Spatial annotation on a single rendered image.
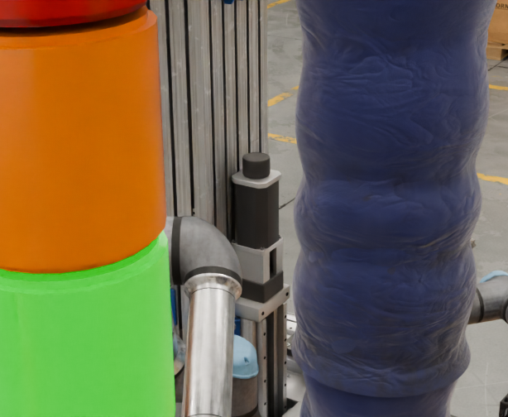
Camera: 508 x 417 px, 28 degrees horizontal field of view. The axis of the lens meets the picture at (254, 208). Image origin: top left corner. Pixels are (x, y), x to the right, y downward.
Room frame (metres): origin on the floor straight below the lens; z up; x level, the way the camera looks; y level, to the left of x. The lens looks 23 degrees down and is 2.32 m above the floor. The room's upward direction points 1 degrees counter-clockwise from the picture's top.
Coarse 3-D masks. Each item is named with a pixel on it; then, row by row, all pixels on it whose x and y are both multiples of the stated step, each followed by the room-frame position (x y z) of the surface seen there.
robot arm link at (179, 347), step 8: (168, 216) 1.61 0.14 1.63; (168, 224) 1.57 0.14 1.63; (176, 224) 1.57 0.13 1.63; (168, 232) 1.55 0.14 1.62; (176, 232) 1.55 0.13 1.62; (168, 240) 1.54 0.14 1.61; (176, 240) 1.54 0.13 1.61; (168, 248) 1.53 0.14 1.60; (176, 248) 1.53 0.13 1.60; (176, 256) 1.53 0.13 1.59; (176, 264) 1.53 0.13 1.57; (176, 272) 1.53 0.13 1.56; (176, 280) 1.54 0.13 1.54; (176, 336) 1.79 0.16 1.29; (176, 344) 1.73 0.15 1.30; (184, 344) 1.77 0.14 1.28; (176, 352) 1.73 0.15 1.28; (184, 352) 1.75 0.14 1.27; (176, 360) 1.73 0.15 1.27; (184, 360) 1.74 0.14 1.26; (176, 368) 1.72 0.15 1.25; (184, 368) 1.74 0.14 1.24; (176, 376) 1.73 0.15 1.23; (176, 384) 1.73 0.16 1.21; (176, 392) 1.74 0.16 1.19; (176, 400) 1.75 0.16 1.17
